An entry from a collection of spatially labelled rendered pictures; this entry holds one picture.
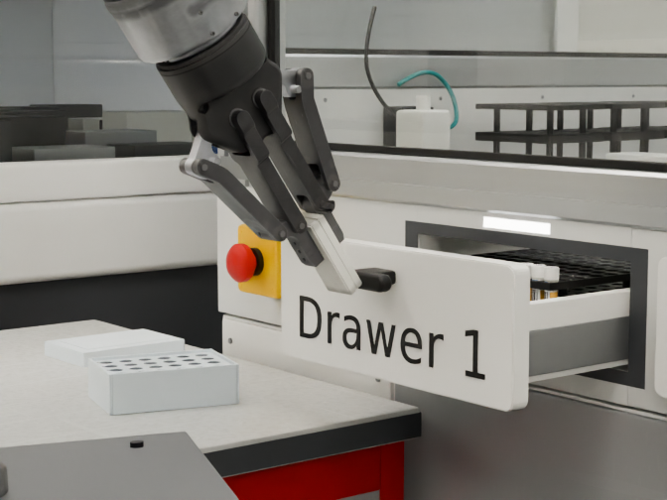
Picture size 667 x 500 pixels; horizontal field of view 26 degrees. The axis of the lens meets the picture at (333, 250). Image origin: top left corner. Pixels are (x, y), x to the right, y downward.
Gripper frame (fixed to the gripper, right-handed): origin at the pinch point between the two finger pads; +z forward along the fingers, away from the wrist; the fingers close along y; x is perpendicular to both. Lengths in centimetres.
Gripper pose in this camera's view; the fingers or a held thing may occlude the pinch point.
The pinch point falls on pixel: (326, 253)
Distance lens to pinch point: 112.8
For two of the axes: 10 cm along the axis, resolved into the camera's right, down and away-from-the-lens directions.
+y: 6.4, -6.3, 4.3
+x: -6.2, -0.9, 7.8
